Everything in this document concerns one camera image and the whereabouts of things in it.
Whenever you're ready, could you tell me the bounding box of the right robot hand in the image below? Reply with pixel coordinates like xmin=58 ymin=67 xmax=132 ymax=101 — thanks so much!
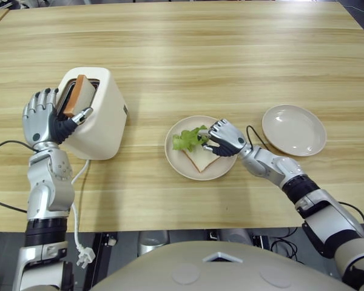
xmin=201 ymin=119 xmax=248 ymax=158

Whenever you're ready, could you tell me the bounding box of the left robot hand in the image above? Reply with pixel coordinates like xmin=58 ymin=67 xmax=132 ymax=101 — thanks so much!
xmin=22 ymin=87 xmax=94 ymax=146

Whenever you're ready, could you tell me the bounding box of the green lettuce leaf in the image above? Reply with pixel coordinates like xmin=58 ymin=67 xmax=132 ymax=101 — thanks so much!
xmin=172 ymin=124 xmax=210 ymax=152

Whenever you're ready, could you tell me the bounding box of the bread slice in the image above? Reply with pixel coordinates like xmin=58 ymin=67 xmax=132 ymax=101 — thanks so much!
xmin=181 ymin=139 xmax=221 ymax=174
xmin=62 ymin=74 xmax=97 ymax=118

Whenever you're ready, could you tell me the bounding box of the cream toaster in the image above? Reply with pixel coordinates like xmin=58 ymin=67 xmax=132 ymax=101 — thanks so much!
xmin=55 ymin=67 xmax=129 ymax=161

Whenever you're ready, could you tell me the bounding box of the beige round plate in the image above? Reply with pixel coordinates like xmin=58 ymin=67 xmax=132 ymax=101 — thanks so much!
xmin=164 ymin=115 xmax=238 ymax=181
xmin=261 ymin=104 xmax=327 ymax=157

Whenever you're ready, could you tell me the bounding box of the robot body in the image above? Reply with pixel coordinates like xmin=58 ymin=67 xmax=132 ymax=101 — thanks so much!
xmin=89 ymin=241 xmax=360 ymax=291

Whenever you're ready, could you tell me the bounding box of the black cable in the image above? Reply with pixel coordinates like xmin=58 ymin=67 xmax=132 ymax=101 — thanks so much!
xmin=246 ymin=125 xmax=269 ymax=150
xmin=0 ymin=140 xmax=37 ymax=213

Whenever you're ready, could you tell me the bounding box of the white cord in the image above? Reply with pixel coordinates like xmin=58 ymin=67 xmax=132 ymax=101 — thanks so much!
xmin=70 ymin=159 xmax=96 ymax=268

